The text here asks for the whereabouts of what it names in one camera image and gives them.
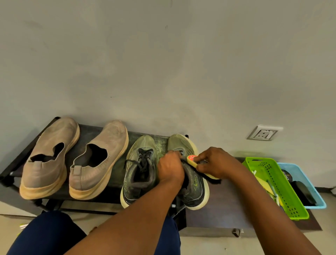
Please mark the person's right hand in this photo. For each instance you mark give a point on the person's right hand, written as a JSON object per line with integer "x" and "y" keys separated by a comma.
{"x": 220, "y": 163}

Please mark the person's left hand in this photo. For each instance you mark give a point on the person's left hand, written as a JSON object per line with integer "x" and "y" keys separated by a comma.
{"x": 170, "y": 168}

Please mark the yellow-edged shoe shine sponge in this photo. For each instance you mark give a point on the yellow-edged shoe shine sponge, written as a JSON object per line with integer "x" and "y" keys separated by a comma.
{"x": 191, "y": 158}

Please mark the green sneaker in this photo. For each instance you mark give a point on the green sneaker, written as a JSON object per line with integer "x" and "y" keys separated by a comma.
{"x": 197, "y": 189}
{"x": 139, "y": 170}

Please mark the yellow sticky note pad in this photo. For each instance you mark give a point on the yellow sticky note pad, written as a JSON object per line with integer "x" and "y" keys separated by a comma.
{"x": 262, "y": 184}

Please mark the beige suede shoe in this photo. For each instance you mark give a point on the beige suede shoe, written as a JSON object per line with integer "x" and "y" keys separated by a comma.
{"x": 44, "y": 173}
{"x": 113, "y": 136}

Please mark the person's left forearm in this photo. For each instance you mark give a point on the person's left forearm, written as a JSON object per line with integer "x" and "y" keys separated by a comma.
{"x": 120, "y": 228}

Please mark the person's right forearm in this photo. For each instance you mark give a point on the person's right forearm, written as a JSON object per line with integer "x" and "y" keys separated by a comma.
{"x": 273, "y": 223}

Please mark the dark brown low bench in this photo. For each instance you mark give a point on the dark brown low bench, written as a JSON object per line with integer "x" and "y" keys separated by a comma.
{"x": 218, "y": 210}

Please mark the round black polish tin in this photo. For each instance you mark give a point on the round black polish tin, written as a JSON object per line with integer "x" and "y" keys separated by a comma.
{"x": 286, "y": 175}

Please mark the light blue plastic basket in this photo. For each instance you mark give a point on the light blue plastic basket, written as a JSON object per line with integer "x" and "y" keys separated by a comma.
{"x": 302, "y": 173}

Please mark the green plastic basket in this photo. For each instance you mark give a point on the green plastic basket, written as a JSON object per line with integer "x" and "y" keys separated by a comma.
{"x": 294, "y": 205}

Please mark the black metal shoe rack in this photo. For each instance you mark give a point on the black metal shoe rack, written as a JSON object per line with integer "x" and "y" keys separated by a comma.
{"x": 86, "y": 131}

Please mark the dark skirting strip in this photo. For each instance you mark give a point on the dark skirting strip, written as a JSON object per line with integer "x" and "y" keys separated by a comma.
{"x": 324, "y": 189}

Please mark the grey furniture base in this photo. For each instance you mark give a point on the grey furniture base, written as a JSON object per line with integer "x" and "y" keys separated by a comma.
{"x": 334, "y": 191}

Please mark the dark blue trousers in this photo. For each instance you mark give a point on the dark blue trousers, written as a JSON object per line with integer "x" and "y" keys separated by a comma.
{"x": 44, "y": 236}

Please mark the white wall socket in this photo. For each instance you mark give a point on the white wall socket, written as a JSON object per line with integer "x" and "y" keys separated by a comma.
{"x": 263, "y": 134}

